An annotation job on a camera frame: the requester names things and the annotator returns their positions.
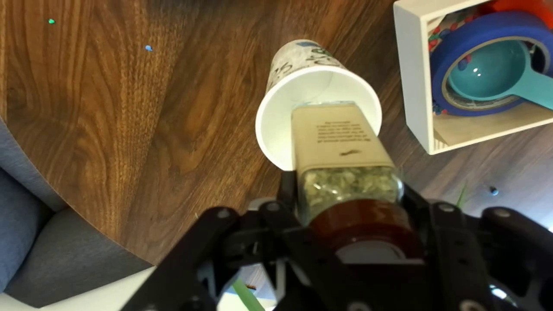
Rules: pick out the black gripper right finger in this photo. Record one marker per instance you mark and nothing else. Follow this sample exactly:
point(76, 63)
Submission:
point(498, 260)

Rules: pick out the white wooden box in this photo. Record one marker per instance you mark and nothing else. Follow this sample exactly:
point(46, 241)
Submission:
point(420, 25)

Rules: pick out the glass shaker with brown lid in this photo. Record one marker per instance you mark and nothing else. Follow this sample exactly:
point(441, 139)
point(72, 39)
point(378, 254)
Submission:
point(349, 188)

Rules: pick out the dark grey upholstered bench seat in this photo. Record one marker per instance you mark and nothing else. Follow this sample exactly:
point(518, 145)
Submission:
point(46, 250)

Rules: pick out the round dark wooden table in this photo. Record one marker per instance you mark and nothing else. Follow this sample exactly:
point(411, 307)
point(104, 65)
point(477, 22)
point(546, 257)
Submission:
point(138, 114)

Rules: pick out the potted green plant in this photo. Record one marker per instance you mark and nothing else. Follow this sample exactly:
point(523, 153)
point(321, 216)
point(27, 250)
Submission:
point(245, 295)

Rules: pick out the blue tape roll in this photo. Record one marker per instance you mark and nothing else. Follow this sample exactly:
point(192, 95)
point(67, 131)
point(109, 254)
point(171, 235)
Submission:
point(485, 29)

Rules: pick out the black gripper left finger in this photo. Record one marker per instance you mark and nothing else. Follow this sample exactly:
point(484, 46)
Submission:
point(221, 243)

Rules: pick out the white patterned paper cup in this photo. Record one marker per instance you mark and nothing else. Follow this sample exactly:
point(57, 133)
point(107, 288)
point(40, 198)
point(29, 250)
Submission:
point(302, 72)

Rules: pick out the teal measuring scoop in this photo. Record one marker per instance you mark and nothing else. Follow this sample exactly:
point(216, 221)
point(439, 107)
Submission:
point(501, 69)

